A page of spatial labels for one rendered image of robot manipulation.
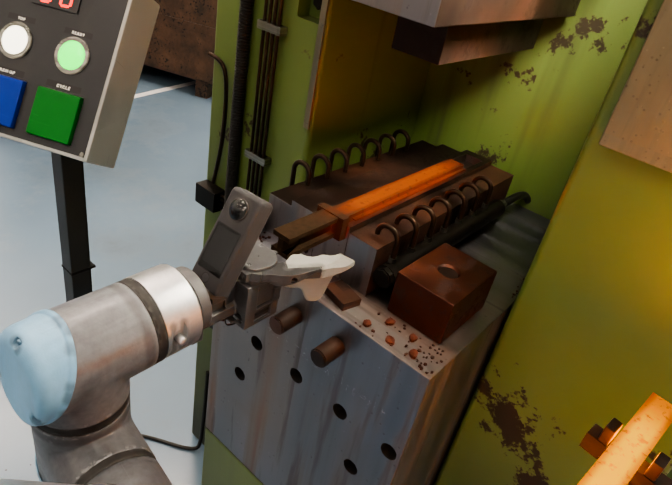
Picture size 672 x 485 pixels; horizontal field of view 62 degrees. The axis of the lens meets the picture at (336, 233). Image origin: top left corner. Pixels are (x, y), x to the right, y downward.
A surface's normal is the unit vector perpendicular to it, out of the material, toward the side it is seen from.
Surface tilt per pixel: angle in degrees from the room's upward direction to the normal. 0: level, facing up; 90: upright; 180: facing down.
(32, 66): 60
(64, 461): 47
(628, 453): 0
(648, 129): 90
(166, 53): 90
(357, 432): 90
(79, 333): 29
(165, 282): 12
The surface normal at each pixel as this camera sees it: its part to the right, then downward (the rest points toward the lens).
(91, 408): 0.55, 0.52
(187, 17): -0.32, 0.45
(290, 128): -0.65, 0.30
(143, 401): 0.18, -0.83
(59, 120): -0.14, -0.01
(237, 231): -0.47, -0.18
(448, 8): 0.74, 0.46
